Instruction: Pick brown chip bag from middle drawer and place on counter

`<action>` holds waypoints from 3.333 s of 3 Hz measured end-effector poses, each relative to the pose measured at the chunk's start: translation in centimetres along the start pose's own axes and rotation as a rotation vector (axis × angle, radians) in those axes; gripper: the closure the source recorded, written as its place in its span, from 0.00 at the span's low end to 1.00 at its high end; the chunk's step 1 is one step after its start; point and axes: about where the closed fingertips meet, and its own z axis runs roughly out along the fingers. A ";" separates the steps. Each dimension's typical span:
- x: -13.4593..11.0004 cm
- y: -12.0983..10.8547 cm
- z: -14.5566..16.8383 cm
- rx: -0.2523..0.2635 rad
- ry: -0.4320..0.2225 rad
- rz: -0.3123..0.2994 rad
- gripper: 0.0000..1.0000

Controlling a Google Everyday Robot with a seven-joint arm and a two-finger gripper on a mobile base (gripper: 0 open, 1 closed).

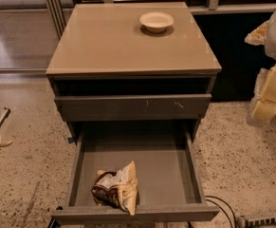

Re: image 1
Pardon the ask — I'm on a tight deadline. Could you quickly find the brown chip bag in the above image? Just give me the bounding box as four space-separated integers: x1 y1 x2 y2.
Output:
91 161 138 216

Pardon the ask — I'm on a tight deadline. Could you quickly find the white paper bowl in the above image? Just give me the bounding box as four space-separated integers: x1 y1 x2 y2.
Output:
139 12 175 33

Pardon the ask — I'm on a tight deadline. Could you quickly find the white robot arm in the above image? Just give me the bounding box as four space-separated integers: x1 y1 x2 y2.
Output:
245 10 276 125

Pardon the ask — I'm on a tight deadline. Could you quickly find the black cable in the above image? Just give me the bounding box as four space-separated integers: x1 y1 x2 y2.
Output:
205 195 238 228

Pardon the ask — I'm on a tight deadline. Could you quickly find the grey drawer cabinet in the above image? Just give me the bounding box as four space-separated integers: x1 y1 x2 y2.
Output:
46 3 221 137

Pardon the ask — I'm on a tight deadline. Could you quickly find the white power strip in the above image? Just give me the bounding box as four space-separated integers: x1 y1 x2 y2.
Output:
236 211 276 228

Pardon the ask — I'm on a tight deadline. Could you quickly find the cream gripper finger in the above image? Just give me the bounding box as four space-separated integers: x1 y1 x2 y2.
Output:
247 64 276 126
245 21 267 46

